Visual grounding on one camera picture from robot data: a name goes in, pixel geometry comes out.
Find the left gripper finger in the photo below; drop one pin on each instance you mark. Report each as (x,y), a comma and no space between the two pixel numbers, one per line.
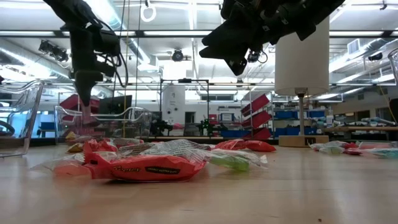
(94,88)
(84,91)

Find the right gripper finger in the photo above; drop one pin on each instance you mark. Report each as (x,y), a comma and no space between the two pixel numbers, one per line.
(230,34)
(224,52)

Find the yellow candy wrapper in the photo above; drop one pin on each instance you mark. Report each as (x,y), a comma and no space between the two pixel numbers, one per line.
(74,148)
(71,136)

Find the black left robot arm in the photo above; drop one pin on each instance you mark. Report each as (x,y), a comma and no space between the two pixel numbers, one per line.
(71,12)

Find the small black robot arm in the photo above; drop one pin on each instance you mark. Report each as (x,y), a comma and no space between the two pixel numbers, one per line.
(160,127)
(205,126)

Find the silver candy pack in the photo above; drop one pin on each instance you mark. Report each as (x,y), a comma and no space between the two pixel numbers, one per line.
(127,141)

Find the silver striped candy wrapper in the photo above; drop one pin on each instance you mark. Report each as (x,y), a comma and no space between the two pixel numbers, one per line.
(133,148)
(177,148)

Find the orange candy clear wrapper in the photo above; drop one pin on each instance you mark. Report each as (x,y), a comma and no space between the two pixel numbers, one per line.
(68,168)

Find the orange Reese's candy pack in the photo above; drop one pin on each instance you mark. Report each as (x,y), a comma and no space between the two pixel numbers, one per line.
(146,169)

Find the pale green candy clear wrapper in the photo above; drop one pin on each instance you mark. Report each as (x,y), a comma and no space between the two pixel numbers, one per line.
(331,150)

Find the teal candy clear wrapper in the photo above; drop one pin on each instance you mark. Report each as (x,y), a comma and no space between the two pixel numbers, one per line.
(385,153)

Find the red shelf unit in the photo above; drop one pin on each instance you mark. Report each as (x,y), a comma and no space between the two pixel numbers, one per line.
(66,104)

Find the black monitor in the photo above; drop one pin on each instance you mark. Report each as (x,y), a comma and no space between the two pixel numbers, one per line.
(116,105)

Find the clear plastic bin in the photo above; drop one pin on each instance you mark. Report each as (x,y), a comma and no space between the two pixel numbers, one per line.
(141,123)
(394,65)
(36,105)

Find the white shade table lamp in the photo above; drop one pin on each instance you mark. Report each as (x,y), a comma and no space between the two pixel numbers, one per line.
(301,62)

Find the red tilted bin rack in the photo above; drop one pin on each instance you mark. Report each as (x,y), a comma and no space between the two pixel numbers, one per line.
(256,104)

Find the white cylindrical tank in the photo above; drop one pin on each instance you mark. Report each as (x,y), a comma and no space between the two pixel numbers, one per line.
(173,102)

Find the blue storage bin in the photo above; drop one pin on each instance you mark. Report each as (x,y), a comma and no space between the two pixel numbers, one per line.
(292,131)
(233,133)
(284,115)

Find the black office chair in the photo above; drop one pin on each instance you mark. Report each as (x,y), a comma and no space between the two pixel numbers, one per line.
(7,128)

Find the ceiling air vent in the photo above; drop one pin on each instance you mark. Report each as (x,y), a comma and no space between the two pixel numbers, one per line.
(354,46)

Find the orange pack white label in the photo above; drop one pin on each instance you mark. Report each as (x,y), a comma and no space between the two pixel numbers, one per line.
(233,145)

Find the black ceiling speaker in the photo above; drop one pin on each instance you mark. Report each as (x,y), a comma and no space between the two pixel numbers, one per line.
(375,57)

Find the wooden workbench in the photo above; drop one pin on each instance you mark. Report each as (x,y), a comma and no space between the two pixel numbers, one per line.
(360,128)

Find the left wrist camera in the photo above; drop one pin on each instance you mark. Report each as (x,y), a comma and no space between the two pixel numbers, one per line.
(107,42)

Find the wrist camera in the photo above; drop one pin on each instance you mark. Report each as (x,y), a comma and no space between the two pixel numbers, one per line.
(107,42)
(231,9)

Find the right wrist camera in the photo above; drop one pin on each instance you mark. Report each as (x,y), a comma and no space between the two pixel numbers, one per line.
(231,9)

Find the black ceiling camera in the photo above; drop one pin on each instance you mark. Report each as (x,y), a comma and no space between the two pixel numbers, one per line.
(178,56)

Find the black metal frame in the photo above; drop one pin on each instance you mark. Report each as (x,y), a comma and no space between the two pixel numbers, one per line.
(186,80)

